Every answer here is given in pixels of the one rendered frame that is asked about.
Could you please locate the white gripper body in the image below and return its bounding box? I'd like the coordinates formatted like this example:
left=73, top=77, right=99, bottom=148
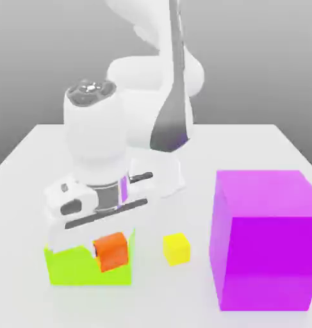
left=47, top=197, right=149, bottom=255

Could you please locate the small orange cube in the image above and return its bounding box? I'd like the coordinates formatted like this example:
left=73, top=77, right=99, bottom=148
left=92, top=232, right=129, bottom=273

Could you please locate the small yellow cube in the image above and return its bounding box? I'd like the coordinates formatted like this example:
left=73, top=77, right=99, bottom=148
left=162, top=232, right=192, bottom=267

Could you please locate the large lime green box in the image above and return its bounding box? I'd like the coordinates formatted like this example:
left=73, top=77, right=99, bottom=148
left=44, top=227, right=136, bottom=286

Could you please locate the large magenta box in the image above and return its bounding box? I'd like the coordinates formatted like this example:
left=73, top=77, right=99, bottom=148
left=209, top=170, right=312, bottom=313

